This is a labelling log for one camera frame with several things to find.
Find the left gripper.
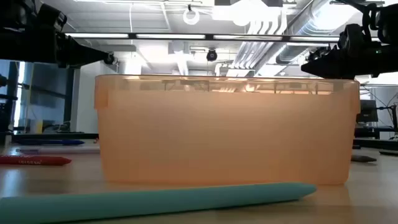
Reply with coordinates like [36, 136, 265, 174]
[0, 29, 109, 68]

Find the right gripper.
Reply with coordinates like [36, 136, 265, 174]
[300, 42, 398, 80]

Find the blue pen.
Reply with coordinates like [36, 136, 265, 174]
[15, 139, 85, 146]

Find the purple pen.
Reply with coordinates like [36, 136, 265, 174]
[15, 145, 101, 155]

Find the red crayon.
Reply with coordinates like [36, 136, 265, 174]
[0, 154, 72, 166]

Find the black ceiling device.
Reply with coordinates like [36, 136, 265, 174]
[306, 46, 332, 62]

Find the black computer monitor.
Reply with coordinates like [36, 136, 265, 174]
[356, 99, 379, 123]

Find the yellow plastic container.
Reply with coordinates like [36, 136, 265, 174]
[29, 119, 44, 134]

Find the long linear ceiling light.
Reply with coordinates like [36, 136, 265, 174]
[63, 32, 382, 44]

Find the dark grey pencil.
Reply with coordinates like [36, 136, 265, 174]
[351, 154, 377, 163]

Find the orange translucent plastic bin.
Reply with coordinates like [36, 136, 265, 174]
[94, 73, 361, 186]

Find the teal pencil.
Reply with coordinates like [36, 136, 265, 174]
[0, 182, 318, 224]

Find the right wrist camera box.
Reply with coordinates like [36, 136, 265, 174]
[338, 23, 365, 49]

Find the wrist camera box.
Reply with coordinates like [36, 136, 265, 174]
[338, 23, 365, 49]
[36, 2, 68, 34]

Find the silver ventilation duct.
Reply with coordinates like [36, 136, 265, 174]
[275, 0, 346, 65]

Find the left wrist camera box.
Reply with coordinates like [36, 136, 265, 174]
[36, 2, 68, 34]

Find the black aluminium table frame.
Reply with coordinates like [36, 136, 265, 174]
[12, 133, 398, 150]

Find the white ring ceiling lamp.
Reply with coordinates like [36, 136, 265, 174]
[182, 4, 200, 26]

